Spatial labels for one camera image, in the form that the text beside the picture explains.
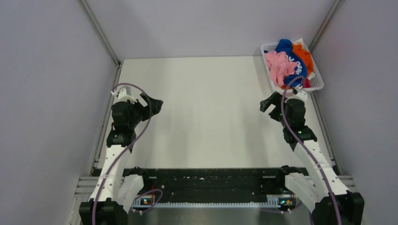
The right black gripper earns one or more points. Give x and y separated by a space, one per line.
275 99

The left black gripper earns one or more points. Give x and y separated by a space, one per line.
156 105

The pink t-shirt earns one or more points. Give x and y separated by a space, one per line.
279 66

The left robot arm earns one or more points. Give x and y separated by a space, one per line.
113 195

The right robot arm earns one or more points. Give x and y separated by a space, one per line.
328 199

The red t-shirt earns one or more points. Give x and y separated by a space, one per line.
306 83

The white plastic basket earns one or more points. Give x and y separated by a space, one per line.
315 77

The blue printed t-shirt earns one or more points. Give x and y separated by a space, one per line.
285 64

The orange t-shirt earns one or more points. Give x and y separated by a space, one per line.
304 56

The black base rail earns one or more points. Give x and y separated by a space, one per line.
242 185

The white slotted cable duct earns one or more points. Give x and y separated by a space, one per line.
272 202

